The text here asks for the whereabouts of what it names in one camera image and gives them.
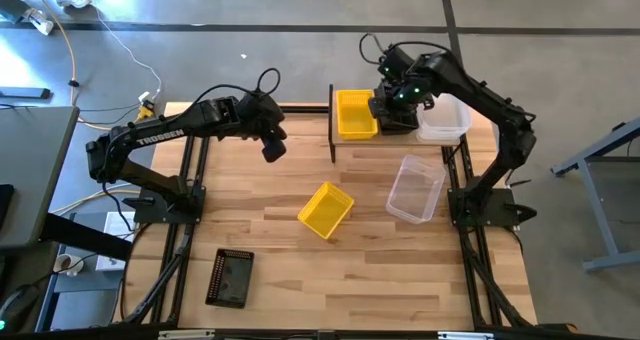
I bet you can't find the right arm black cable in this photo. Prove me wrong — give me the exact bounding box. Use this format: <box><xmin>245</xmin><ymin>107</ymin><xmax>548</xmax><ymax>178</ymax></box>
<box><xmin>358</xmin><ymin>32</ymin><xmax>454</xmax><ymax>66</ymax></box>

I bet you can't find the black desk crossbar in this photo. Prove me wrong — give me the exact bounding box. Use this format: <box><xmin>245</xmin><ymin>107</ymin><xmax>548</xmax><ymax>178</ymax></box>
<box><xmin>39</xmin><ymin>212</ymin><xmax>134</xmax><ymax>261</ymax></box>

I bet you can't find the white mug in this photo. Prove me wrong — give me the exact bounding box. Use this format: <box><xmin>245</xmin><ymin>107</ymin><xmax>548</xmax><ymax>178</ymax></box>
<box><xmin>52</xmin><ymin>252</ymin><xmax>86</xmax><ymax>277</ymax></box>

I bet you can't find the person's leg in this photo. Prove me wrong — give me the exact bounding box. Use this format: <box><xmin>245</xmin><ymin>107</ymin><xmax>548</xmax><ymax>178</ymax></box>
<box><xmin>0</xmin><ymin>0</ymin><xmax>32</xmax><ymax>24</ymax></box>

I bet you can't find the grey desk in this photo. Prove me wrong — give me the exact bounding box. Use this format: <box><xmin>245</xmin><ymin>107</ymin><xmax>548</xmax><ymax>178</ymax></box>
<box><xmin>0</xmin><ymin>105</ymin><xmax>81</xmax><ymax>251</ymax></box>

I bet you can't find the black computer mouse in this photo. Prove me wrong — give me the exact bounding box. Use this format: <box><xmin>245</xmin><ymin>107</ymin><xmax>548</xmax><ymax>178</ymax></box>
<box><xmin>0</xmin><ymin>284</ymin><xmax>41</xmax><ymax>332</ymax></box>

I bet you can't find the yellow cable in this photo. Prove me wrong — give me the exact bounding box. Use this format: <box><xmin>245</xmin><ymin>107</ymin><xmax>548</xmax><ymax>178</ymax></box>
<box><xmin>49</xmin><ymin>181</ymin><xmax>139</xmax><ymax>216</ymax></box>
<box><xmin>24</xmin><ymin>0</ymin><xmax>151</xmax><ymax>132</ymax></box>

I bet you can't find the grey metal table frame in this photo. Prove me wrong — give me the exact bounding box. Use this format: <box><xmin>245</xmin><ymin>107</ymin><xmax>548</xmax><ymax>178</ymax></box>
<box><xmin>549</xmin><ymin>119</ymin><xmax>640</xmax><ymax>274</ymax></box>

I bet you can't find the white box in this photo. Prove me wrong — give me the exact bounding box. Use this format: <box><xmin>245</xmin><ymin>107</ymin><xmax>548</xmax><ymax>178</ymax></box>
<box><xmin>94</xmin><ymin>210</ymin><xmax>137</xmax><ymax>272</ymax></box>

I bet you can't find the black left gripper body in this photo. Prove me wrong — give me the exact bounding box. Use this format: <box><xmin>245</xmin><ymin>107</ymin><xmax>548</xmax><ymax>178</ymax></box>
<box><xmin>247</xmin><ymin>99</ymin><xmax>290</xmax><ymax>164</ymax></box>

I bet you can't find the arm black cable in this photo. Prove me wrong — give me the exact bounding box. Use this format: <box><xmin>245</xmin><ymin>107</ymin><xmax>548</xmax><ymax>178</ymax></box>
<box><xmin>358</xmin><ymin>32</ymin><xmax>454</xmax><ymax>66</ymax></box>
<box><xmin>191</xmin><ymin>67</ymin><xmax>283</xmax><ymax>106</ymax></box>

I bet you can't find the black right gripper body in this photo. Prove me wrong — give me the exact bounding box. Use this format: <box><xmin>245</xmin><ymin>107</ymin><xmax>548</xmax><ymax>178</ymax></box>
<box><xmin>369</xmin><ymin>90</ymin><xmax>434</xmax><ymax>135</ymax></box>

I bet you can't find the white cable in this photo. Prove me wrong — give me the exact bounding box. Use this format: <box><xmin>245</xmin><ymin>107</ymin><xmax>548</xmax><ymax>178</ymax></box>
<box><xmin>97</xmin><ymin>14</ymin><xmax>164</xmax><ymax>101</ymax></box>

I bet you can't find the black aluminium table frame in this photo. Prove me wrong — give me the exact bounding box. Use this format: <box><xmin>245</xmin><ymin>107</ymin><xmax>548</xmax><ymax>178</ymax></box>
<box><xmin>113</xmin><ymin>102</ymin><xmax>539</xmax><ymax>340</ymax></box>

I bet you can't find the silver bracket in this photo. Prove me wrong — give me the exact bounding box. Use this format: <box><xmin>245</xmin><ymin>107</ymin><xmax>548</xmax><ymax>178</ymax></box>
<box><xmin>437</xmin><ymin>331</ymin><xmax>495</xmax><ymax>340</ymax></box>
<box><xmin>158</xmin><ymin>329</ymin><xmax>216</xmax><ymax>340</ymax></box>

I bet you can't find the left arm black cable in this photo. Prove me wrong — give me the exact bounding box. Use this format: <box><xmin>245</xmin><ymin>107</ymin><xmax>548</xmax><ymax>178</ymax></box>
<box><xmin>191</xmin><ymin>67</ymin><xmax>283</xmax><ymax>106</ymax></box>

